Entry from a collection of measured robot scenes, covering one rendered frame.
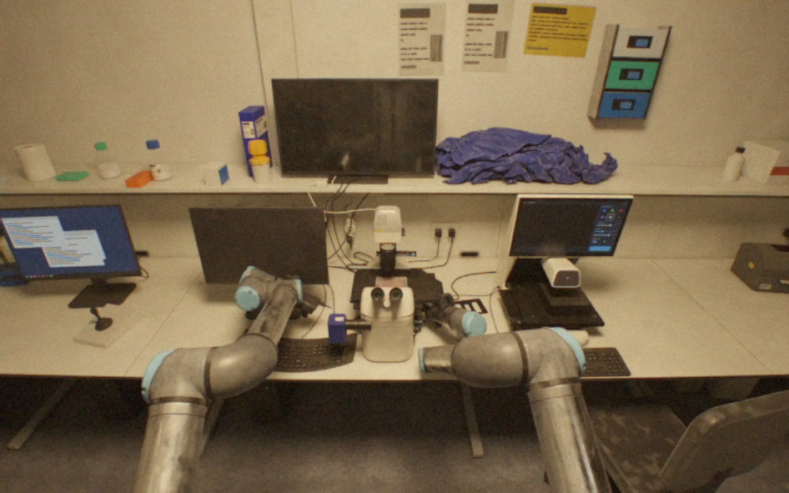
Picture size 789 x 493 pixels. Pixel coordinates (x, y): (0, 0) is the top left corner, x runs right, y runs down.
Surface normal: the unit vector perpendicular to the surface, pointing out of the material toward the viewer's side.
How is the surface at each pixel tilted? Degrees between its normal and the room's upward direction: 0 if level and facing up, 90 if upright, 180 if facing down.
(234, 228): 86
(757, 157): 90
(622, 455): 0
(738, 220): 90
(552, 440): 63
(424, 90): 86
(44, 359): 0
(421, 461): 0
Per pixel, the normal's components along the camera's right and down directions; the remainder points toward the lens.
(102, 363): 0.00, -0.87
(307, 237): 0.00, 0.44
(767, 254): -0.10, -0.26
